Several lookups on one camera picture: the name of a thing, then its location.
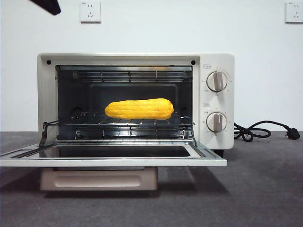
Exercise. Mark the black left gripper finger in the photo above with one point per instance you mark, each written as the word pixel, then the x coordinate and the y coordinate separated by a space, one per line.
pixel 50 7

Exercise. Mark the yellow corn cob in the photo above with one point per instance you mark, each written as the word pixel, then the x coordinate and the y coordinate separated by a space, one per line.
pixel 139 109

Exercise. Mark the oven door with glass window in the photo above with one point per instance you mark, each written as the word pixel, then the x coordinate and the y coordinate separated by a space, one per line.
pixel 118 162

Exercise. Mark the cream Toshiba toaster oven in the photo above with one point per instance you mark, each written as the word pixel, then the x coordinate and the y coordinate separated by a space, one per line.
pixel 220 139

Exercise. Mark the black oven foot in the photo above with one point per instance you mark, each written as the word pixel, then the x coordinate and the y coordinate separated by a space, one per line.
pixel 220 152

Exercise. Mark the beige temperature knob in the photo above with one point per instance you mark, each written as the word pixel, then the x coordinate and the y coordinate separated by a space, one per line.
pixel 216 81

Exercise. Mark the beige timer knob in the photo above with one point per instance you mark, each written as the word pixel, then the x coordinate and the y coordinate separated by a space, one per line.
pixel 216 122

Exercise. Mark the white wall socket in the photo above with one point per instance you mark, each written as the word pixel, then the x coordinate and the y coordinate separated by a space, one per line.
pixel 90 13
pixel 294 13

